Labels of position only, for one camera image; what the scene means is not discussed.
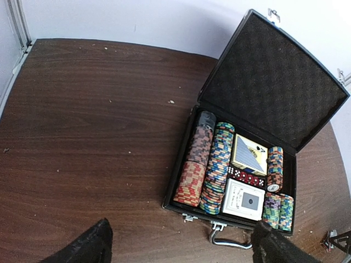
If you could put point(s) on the orange chip row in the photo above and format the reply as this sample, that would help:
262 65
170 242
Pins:
190 184

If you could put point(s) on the grey chip row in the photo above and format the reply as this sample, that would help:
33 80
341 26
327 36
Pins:
213 188

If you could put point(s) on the black poker chip stack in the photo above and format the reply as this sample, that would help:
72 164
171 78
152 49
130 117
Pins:
206 119

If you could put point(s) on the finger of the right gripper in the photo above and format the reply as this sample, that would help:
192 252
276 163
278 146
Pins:
335 240

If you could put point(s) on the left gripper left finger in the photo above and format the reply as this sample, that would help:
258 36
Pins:
93 245

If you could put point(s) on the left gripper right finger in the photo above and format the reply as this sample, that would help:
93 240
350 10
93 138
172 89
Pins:
269 245

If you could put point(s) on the red dice row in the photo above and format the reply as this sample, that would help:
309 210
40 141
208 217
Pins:
246 178

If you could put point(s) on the right back chip row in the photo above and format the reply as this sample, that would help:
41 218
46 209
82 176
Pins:
275 169

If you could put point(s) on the white playing card box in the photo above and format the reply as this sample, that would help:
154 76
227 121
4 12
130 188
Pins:
243 200

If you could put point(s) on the yellow blue card deck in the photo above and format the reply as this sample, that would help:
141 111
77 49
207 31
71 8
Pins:
249 156

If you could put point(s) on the teal chip row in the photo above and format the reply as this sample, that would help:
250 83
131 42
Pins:
286 212

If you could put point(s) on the left aluminium frame post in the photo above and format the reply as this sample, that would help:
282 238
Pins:
15 45

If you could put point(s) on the black poker set case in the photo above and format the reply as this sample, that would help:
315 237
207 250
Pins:
275 93

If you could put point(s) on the green blue chip row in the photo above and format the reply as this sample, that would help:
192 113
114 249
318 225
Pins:
271 209

